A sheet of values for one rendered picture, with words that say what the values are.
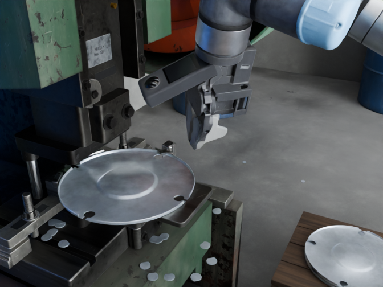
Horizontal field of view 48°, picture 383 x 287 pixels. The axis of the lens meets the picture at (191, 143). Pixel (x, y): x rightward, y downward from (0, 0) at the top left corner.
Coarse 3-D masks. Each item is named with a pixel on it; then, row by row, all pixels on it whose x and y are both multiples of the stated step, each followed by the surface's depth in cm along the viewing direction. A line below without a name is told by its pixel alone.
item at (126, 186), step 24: (96, 168) 97; (120, 168) 96; (144, 168) 96; (168, 168) 97; (72, 192) 88; (96, 192) 88; (120, 192) 87; (144, 192) 88; (168, 192) 88; (96, 216) 81; (120, 216) 81; (144, 216) 81
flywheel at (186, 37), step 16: (176, 0) 109; (192, 0) 107; (176, 16) 111; (192, 16) 109; (176, 32) 109; (192, 32) 107; (144, 48) 115; (160, 48) 113; (176, 48) 111; (192, 48) 109
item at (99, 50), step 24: (96, 0) 77; (96, 24) 78; (96, 48) 79; (120, 48) 86; (96, 72) 81; (120, 72) 88; (96, 96) 80; (120, 96) 85; (48, 120) 84; (72, 120) 81; (96, 120) 81; (120, 120) 86; (72, 144) 84
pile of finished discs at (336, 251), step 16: (320, 240) 137; (336, 240) 137; (352, 240) 137; (368, 240) 137; (320, 256) 131; (336, 256) 130; (352, 256) 130; (368, 256) 130; (320, 272) 125; (336, 272) 125; (352, 272) 125; (368, 272) 125
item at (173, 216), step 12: (192, 192) 89; (204, 192) 89; (192, 204) 85; (168, 216) 81; (180, 216) 81; (192, 216) 83; (132, 228) 90; (144, 228) 92; (156, 228) 97; (132, 240) 91; (144, 240) 92
